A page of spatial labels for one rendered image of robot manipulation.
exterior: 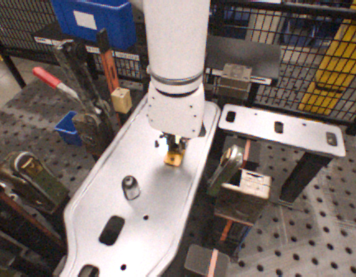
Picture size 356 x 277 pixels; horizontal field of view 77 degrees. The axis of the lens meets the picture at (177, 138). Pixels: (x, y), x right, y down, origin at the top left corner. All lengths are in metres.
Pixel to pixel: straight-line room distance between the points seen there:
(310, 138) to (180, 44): 0.42
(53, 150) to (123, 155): 0.56
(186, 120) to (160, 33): 0.16
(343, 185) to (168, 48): 0.83
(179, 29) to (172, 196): 0.29
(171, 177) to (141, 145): 0.11
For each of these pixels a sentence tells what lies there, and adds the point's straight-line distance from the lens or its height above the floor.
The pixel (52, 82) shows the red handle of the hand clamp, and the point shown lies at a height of 1.13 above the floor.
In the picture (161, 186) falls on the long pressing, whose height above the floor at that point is 1.00.
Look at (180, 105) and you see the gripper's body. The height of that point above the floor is 1.16.
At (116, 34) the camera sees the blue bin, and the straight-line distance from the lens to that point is 0.83.
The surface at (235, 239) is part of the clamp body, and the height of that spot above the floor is 0.81.
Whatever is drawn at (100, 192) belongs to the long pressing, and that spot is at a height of 1.00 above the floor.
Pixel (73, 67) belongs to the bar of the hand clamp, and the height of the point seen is 1.18.
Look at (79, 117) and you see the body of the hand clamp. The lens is 0.56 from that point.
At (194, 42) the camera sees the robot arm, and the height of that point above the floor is 1.27.
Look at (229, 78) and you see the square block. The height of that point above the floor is 1.06.
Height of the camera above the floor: 1.40
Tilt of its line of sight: 48 degrees down
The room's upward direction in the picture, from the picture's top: straight up
